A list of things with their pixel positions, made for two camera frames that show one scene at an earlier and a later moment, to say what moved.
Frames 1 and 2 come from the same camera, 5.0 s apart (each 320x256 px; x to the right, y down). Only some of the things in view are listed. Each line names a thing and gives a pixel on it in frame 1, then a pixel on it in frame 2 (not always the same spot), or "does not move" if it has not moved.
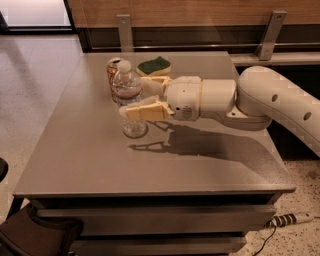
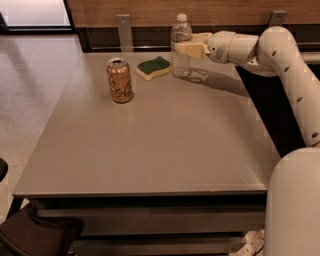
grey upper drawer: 164,220 does not move
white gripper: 184,96 -> 218,47
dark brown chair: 24,235 does not move
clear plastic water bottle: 127,87 -> 181,42
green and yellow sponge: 153,67 does not move
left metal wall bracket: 125,33 does not move
